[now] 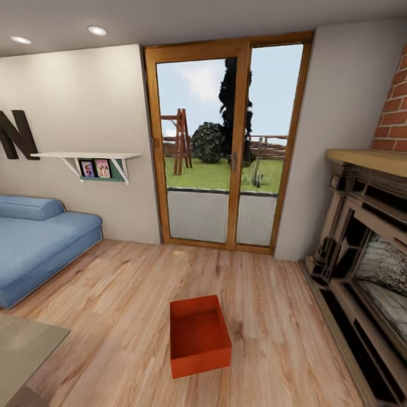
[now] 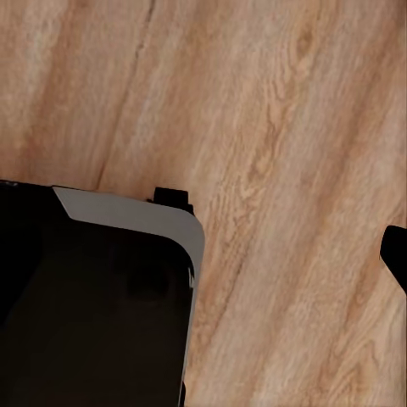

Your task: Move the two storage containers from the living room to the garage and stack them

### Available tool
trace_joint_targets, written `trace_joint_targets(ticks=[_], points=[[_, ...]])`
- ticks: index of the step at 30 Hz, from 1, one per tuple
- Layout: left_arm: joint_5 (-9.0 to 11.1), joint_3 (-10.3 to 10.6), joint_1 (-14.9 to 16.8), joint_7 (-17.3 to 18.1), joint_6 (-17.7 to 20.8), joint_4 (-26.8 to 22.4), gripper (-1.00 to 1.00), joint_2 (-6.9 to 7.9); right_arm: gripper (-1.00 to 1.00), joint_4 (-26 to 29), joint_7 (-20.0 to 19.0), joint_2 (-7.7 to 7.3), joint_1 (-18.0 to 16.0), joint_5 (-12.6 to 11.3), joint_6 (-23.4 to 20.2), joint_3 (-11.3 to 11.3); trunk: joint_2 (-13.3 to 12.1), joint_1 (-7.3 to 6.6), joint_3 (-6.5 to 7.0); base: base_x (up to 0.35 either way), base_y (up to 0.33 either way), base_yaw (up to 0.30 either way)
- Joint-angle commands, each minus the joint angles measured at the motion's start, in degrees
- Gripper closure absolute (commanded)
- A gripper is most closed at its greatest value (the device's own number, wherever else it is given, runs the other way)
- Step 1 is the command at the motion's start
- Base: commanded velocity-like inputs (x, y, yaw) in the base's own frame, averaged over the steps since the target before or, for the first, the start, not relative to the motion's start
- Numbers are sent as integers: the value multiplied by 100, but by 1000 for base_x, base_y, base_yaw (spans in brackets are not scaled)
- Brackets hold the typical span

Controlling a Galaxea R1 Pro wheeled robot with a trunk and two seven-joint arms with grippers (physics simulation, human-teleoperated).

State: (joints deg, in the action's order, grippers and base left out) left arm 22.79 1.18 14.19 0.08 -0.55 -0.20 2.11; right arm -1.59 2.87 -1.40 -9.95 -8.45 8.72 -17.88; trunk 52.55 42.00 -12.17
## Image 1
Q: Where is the storage box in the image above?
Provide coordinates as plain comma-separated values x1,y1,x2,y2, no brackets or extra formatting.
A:
170,295,232,379

